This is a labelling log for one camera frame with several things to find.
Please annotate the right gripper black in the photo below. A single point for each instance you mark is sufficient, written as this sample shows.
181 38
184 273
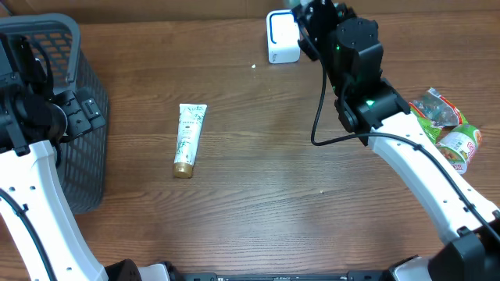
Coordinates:
305 44

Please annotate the green snack bag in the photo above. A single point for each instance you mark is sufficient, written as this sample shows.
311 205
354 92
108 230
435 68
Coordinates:
434 112

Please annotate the white cosmetic tube gold cap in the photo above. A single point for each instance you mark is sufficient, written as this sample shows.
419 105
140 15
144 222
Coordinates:
189 131

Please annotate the green cup noodles container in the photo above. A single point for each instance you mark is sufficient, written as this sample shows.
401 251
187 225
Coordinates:
460 145

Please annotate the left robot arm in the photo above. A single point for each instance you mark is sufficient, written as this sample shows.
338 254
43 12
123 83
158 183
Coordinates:
34 121

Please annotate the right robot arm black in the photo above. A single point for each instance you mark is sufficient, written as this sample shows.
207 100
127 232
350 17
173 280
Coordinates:
371 110

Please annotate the white barcode scanner stand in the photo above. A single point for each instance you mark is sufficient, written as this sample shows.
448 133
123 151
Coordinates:
282 37

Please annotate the grey plastic mesh basket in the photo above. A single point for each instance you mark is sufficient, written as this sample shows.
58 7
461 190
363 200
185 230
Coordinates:
82 168

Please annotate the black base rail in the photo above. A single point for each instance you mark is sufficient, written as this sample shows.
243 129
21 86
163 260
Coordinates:
361 275

